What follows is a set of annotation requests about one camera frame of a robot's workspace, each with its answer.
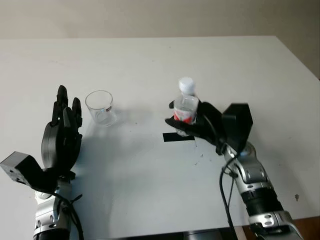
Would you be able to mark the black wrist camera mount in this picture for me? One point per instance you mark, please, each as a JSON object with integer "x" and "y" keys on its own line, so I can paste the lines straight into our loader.
{"x": 22, "y": 167}
{"x": 237, "y": 122}

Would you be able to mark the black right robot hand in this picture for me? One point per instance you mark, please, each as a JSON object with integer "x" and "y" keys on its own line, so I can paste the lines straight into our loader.
{"x": 207, "y": 125}

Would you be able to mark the clear glass cup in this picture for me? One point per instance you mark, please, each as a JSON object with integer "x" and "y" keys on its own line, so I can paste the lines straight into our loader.
{"x": 100, "y": 110}

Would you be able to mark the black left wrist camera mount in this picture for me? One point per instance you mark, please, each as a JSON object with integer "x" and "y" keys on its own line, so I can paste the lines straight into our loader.
{"x": 22, "y": 167}

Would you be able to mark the dark robot torso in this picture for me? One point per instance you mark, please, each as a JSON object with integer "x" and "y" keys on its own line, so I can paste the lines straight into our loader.
{"x": 190, "y": 235}

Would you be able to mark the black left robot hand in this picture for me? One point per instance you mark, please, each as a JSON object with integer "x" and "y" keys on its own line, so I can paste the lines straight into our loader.
{"x": 51, "y": 145}

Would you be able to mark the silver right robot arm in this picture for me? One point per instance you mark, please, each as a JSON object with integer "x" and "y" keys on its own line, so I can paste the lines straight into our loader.
{"x": 255, "y": 180}

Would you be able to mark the clear water bottle red label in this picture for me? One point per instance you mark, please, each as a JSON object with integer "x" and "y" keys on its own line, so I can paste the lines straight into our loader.
{"x": 186, "y": 105}

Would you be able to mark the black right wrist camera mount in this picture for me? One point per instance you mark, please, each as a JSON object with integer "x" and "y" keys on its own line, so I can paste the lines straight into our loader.
{"x": 237, "y": 122}

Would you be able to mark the black tape strip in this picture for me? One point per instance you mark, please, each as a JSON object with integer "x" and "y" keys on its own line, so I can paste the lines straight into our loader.
{"x": 170, "y": 138}

